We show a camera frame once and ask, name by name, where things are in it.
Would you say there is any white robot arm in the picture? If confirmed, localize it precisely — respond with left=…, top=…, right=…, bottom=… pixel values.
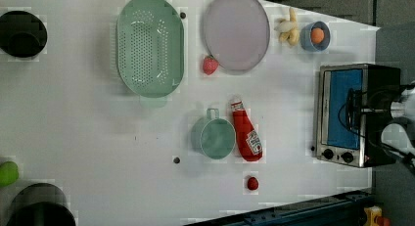
left=338, top=84, right=414, bottom=173

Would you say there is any red toy strawberry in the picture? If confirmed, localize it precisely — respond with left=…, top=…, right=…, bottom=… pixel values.
left=203, top=56, right=219, bottom=75

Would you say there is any small red toy fruit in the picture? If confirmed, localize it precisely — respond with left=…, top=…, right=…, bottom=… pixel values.
left=247, top=177, right=259, bottom=191

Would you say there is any green perforated colander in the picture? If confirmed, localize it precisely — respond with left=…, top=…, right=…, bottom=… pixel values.
left=116, top=0, right=185, bottom=101

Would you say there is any red ketchup bottle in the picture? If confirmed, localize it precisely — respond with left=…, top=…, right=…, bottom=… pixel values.
left=231, top=101, right=262, bottom=161

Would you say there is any black round pot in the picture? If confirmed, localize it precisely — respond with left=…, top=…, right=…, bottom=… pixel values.
left=5, top=183, right=76, bottom=226

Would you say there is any orange toy fruit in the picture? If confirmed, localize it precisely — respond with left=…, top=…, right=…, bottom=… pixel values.
left=310, top=27, right=325, bottom=44

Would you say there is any silver toaster oven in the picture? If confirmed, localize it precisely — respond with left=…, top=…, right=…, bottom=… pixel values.
left=315, top=64, right=400, bottom=168

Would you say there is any green toy fruit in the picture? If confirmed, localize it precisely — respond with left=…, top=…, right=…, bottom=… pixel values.
left=0, top=161, right=19, bottom=187

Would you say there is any peeled toy banana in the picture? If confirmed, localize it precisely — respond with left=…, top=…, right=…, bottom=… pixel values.
left=275, top=7, right=300, bottom=47

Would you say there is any yellow and red toy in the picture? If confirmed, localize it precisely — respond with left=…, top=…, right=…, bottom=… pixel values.
left=363, top=205, right=392, bottom=226

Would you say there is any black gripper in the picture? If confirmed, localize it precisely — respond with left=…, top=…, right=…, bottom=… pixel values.
left=345, top=88, right=396, bottom=135

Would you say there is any green measuring cup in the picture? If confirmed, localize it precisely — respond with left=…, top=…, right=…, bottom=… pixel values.
left=190, top=108, right=236, bottom=159

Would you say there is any blue metal frame rail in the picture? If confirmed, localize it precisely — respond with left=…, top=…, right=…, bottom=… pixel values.
left=186, top=191, right=374, bottom=226

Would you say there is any blue bowl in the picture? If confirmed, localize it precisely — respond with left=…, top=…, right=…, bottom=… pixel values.
left=300, top=22, right=331, bottom=52

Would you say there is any lilac round plate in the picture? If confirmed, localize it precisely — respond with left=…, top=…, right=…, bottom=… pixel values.
left=203, top=0, right=270, bottom=70

